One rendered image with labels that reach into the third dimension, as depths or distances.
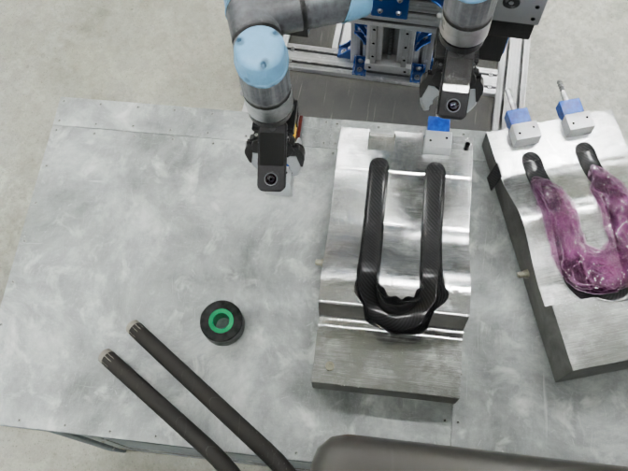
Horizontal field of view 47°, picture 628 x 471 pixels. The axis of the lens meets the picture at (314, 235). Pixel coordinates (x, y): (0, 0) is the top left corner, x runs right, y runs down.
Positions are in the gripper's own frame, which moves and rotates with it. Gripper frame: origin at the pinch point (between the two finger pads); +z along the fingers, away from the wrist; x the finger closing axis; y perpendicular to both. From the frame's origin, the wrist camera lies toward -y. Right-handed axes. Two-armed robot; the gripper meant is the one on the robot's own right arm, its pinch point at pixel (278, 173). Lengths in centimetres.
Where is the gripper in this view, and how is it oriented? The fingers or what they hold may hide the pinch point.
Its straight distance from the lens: 132.8
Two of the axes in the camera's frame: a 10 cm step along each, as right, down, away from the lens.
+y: 1.1, -9.2, 3.6
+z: 0.4, 3.7, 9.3
